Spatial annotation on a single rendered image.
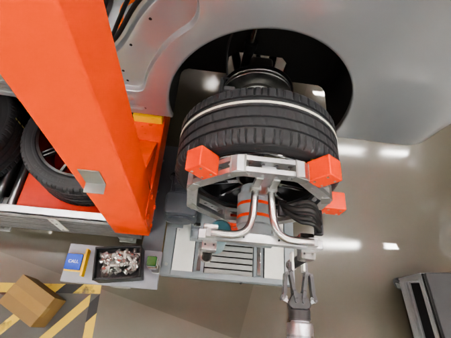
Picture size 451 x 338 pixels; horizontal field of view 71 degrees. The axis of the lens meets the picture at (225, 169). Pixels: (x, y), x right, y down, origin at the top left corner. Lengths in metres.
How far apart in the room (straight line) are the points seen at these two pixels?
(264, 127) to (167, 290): 1.28
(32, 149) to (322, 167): 1.44
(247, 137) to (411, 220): 1.82
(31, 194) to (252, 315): 1.43
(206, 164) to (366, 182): 1.74
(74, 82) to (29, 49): 0.08
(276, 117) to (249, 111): 0.09
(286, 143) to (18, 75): 0.72
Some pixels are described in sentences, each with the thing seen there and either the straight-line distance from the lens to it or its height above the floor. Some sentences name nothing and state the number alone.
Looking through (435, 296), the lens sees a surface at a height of 0.34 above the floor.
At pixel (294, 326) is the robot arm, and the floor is 0.86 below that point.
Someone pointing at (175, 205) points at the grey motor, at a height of 0.41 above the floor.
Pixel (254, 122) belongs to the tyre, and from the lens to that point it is 1.05.
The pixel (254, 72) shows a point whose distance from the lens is 1.43.
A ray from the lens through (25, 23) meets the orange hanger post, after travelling 0.58.
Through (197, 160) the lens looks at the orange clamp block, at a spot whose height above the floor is 1.12.
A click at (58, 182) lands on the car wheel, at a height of 0.50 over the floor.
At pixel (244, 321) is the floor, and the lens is 2.04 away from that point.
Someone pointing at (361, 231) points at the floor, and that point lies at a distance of 2.40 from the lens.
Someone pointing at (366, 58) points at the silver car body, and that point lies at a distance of 1.29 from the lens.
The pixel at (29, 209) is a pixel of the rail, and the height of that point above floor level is 0.39.
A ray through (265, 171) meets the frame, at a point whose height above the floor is 1.12.
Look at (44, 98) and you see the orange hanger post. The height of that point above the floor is 1.49.
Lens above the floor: 2.01
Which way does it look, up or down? 62 degrees down
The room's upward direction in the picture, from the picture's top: 14 degrees clockwise
